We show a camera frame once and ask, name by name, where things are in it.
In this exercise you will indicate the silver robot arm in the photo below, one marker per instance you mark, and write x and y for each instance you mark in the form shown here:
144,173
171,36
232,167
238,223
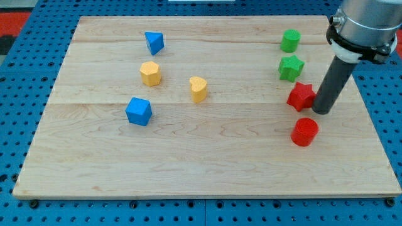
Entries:
364,30

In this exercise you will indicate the green star block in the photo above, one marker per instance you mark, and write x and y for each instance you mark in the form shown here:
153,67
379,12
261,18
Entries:
290,68

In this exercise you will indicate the red star block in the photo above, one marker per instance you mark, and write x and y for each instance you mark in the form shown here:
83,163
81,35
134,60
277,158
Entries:
301,96

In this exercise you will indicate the yellow heart block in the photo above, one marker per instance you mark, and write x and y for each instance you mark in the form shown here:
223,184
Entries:
198,89

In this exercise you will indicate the wooden board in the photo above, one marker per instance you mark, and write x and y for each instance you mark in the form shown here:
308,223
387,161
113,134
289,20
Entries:
235,144

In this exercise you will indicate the blue cube block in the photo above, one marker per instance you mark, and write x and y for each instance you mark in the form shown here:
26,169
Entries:
138,111

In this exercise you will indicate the yellow hexagon block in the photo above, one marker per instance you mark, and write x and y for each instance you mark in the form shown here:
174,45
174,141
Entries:
150,73

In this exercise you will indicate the blue triangle block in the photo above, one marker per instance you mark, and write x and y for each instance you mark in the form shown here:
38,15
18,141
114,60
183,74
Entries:
154,41

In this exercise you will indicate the red cylinder block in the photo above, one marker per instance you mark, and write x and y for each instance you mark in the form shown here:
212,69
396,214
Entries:
304,132

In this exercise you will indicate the green cylinder block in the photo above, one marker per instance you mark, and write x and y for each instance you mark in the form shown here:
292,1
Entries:
290,40

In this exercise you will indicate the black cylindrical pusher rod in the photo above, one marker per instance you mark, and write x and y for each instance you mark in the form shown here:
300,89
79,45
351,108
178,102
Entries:
333,83

